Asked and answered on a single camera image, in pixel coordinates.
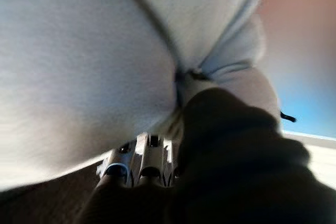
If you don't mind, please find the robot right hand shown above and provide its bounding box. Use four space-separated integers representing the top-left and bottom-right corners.
85 71 336 224

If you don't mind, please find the white cushion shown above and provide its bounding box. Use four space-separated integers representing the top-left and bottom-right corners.
0 0 297 193

